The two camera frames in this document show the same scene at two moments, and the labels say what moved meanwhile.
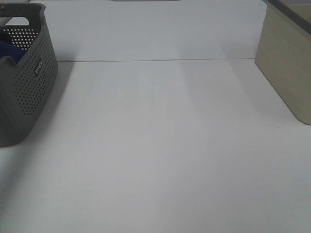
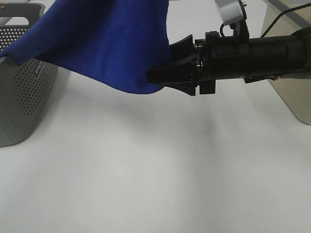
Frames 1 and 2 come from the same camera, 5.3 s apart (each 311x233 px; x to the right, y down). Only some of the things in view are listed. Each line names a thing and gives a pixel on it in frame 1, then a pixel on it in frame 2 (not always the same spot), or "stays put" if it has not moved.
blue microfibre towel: x=8 y=49 -> x=117 y=41
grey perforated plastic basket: x=25 y=88 stays put
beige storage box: x=284 y=53 stays put
